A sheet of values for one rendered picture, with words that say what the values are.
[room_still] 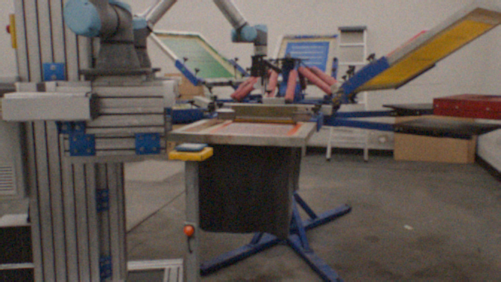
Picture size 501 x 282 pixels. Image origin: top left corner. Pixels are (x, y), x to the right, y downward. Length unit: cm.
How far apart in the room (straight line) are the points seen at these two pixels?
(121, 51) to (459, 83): 545
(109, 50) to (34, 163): 58
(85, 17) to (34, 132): 59
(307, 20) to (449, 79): 202
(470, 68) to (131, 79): 547
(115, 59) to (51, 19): 35
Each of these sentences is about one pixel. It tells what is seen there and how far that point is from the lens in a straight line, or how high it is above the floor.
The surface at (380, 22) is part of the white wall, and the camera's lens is 654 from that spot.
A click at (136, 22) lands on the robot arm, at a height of 146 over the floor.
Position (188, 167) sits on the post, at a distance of 176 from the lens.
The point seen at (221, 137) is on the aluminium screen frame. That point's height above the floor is 98.
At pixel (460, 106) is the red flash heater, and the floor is 107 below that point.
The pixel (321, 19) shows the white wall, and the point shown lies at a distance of 657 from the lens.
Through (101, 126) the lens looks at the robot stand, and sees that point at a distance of 172.
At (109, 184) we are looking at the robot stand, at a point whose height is 78.
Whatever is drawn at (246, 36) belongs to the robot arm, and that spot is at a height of 141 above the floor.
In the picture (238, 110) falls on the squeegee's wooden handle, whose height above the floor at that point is 103.
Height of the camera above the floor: 128
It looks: 9 degrees down
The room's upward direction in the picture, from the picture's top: straight up
